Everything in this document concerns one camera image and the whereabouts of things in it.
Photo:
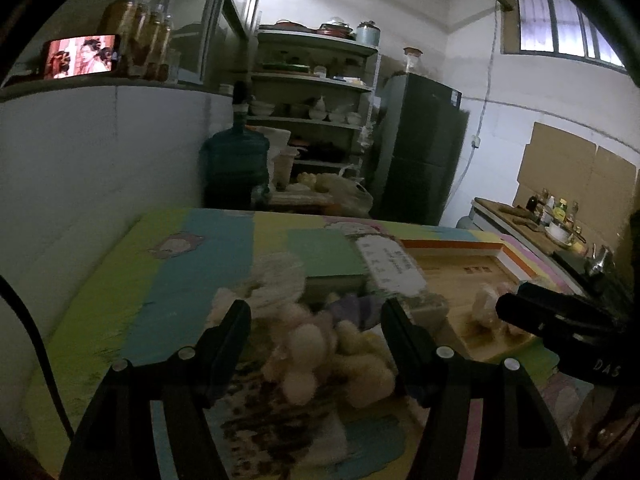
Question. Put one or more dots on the white sack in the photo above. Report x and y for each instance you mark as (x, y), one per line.
(276, 142)

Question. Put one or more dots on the beige plush toy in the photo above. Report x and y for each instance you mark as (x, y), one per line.
(365, 370)

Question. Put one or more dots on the steel kettle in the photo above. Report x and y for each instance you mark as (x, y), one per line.
(597, 262)

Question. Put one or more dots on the person's right hand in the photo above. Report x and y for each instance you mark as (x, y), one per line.
(610, 430)

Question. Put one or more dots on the cardboard sheets on wall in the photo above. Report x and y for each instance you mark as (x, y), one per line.
(565, 170)

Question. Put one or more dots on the brown carton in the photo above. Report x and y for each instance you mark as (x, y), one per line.
(300, 201)

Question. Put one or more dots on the large amber glass jar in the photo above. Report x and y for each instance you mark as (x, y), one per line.
(120, 12)

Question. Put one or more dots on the white ceramic jug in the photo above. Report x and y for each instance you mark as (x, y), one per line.
(320, 108)

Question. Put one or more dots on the blue water jug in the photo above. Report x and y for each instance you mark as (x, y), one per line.
(235, 165)

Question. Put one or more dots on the orange-edged cardboard box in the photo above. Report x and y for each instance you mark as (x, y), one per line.
(450, 280)

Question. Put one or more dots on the light blue pot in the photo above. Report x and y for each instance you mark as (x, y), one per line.
(369, 34)

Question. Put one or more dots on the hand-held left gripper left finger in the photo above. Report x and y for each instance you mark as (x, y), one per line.
(234, 332)

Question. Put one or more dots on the purple soft item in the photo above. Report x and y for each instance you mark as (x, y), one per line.
(352, 312)

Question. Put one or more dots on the translucent plastic container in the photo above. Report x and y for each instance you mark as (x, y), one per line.
(284, 167)

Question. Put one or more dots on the white bowl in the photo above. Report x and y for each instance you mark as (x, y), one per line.
(557, 234)

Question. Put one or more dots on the black induction cooker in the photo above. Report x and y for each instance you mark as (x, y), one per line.
(570, 262)

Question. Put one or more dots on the red pot with glass lid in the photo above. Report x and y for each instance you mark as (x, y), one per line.
(336, 27)

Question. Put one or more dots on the barred window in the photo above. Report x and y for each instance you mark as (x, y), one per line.
(555, 20)

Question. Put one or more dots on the wall socket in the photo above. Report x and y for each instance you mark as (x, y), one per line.
(477, 142)

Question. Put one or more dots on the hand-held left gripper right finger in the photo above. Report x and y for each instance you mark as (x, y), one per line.
(397, 332)

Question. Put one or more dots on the floral tissue packet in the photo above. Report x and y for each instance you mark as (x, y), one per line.
(390, 265)

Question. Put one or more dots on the cream plush toy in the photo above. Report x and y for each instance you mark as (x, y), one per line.
(490, 310)

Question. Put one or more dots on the leopard print cloth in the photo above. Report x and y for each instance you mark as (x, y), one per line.
(270, 420)

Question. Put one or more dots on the white metal shelf rack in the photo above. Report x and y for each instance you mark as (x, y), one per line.
(320, 40)

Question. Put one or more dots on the grey refrigerator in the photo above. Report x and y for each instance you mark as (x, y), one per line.
(420, 150)

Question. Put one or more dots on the glass jar with orange lid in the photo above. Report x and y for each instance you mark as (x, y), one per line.
(413, 62)

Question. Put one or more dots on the plastic bag of vegetables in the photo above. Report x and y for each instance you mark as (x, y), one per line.
(340, 192)

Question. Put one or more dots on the grey gas cylinder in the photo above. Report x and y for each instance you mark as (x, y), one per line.
(466, 221)

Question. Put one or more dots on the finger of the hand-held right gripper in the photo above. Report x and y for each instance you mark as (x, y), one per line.
(565, 297)
(540, 320)

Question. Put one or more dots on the aluminium sliding window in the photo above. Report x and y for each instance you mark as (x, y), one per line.
(200, 20)

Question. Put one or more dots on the row of condiment bottles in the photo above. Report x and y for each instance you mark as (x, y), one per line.
(555, 207)

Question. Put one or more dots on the kitchen counter with wooden top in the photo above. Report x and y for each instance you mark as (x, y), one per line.
(500, 210)

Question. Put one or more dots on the green flat packet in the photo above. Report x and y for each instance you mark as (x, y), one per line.
(325, 255)

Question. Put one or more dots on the red plate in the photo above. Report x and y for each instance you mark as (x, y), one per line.
(289, 25)

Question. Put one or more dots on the pinkish round plush toy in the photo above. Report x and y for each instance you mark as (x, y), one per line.
(302, 355)

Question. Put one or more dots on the phone with lit screen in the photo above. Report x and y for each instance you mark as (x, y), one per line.
(80, 57)

